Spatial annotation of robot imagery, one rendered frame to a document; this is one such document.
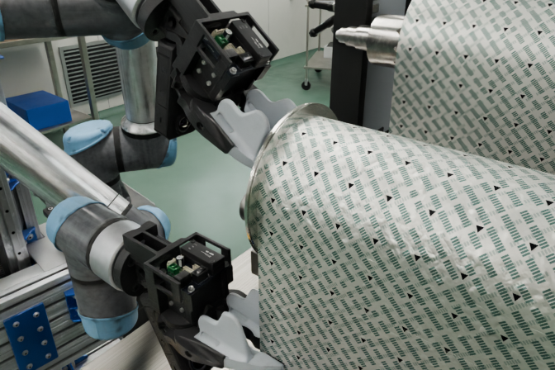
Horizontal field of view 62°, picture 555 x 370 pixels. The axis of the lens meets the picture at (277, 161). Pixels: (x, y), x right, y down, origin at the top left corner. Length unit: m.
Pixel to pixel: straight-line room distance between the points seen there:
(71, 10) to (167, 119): 0.18
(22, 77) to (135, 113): 3.09
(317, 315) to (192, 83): 0.24
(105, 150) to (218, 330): 0.77
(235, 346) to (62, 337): 0.93
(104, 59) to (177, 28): 4.00
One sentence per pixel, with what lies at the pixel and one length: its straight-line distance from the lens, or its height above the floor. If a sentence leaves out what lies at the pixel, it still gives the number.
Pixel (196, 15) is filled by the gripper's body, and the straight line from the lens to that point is 0.46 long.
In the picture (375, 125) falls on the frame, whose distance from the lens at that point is 0.77.
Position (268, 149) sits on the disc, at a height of 1.30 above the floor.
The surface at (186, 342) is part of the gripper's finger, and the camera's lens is 0.49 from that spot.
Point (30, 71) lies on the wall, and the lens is 4.20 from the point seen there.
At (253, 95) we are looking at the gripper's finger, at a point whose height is 1.31.
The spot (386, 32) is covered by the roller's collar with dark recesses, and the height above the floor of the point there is 1.35.
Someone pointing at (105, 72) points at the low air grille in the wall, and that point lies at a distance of 4.50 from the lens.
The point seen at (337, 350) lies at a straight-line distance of 0.40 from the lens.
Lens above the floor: 1.45
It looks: 25 degrees down
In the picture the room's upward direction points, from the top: straight up
